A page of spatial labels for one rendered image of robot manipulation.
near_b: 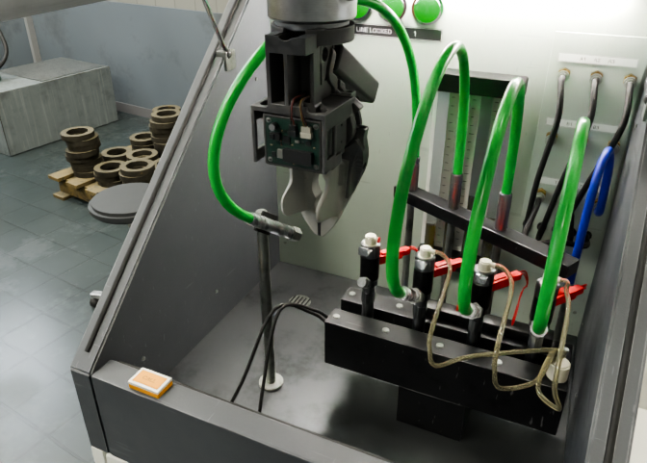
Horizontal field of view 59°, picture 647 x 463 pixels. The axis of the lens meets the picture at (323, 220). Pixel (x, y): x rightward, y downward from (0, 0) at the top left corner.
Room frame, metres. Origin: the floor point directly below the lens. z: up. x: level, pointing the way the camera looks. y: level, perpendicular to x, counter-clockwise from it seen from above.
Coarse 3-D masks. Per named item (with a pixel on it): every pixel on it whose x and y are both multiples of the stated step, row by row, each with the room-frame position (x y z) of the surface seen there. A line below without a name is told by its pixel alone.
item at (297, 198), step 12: (300, 180) 0.52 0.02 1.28; (312, 180) 0.52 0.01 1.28; (288, 192) 0.50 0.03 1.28; (300, 192) 0.52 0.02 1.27; (312, 192) 0.52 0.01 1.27; (288, 204) 0.50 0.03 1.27; (300, 204) 0.51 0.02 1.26; (312, 204) 0.52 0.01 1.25; (312, 216) 0.52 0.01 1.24; (312, 228) 0.52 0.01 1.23
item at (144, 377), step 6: (144, 372) 0.60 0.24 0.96; (138, 378) 0.58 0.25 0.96; (144, 378) 0.58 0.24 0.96; (150, 378) 0.58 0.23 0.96; (156, 378) 0.58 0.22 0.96; (162, 378) 0.58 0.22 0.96; (144, 384) 0.57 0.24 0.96; (150, 384) 0.57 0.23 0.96; (156, 384) 0.57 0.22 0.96; (168, 384) 0.58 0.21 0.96; (138, 390) 0.57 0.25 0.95; (144, 390) 0.57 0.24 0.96; (156, 396) 0.56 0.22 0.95
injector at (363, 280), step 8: (368, 248) 0.69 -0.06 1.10; (376, 248) 0.70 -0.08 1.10; (360, 256) 0.71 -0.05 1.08; (368, 256) 0.69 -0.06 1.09; (376, 256) 0.70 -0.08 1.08; (360, 264) 0.70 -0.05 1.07; (368, 264) 0.69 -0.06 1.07; (376, 264) 0.70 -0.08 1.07; (360, 272) 0.70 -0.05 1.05; (368, 272) 0.69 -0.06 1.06; (376, 272) 0.70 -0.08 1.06; (360, 280) 0.68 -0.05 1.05; (368, 280) 0.69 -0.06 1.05; (376, 280) 0.70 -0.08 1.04; (368, 288) 0.70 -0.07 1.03; (368, 296) 0.70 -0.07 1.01; (368, 304) 0.70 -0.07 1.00; (368, 312) 0.70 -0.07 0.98
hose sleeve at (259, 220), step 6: (258, 216) 0.68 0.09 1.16; (252, 222) 0.67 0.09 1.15; (258, 222) 0.67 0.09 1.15; (264, 222) 0.68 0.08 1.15; (270, 222) 0.69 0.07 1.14; (276, 222) 0.70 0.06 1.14; (258, 228) 0.68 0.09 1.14; (264, 228) 0.68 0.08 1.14; (270, 228) 0.68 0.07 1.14; (276, 228) 0.69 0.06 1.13; (282, 228) 0.70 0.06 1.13; (288, 228) 0.71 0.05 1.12; (276, 234) 0.70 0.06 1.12; (282, 234) 0.70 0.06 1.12; (288, 234) 0.70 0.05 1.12
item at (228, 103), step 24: (360, 0) 0.79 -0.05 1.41; (264, 48) 0.69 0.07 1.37; (408, 48) 0.86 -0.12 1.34; (240, 72) 0.68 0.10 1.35; (408, 72) 0.87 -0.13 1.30; (216, 120) 0.65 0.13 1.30; (216, 144) 0.64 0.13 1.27; (216, 168) 0.64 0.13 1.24; (216, 192) 0.64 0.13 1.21; (240, 216) 0.66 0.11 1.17
